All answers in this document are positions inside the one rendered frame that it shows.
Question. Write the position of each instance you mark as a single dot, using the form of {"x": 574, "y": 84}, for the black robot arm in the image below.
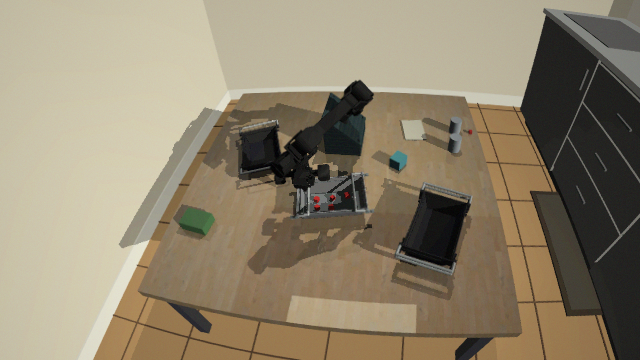
{"x": 355, "y": 98}

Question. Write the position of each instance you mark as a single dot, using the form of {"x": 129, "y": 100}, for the teal cube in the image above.
{"x": 398, "y": 160}

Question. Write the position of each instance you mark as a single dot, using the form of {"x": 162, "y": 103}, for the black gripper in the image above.
{"x": 323, "y": 173}

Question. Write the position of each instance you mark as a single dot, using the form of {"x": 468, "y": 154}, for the cream flat rectangular sheet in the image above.
{"x": 413, "y": 130}

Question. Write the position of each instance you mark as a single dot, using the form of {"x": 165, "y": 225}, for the green rectangular block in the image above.
{"x": 197, "y": 221}

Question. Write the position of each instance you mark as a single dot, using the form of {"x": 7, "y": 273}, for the grey cylinder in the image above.
{"x": 454, "y": 143}
{"x": 455, "y": 125}

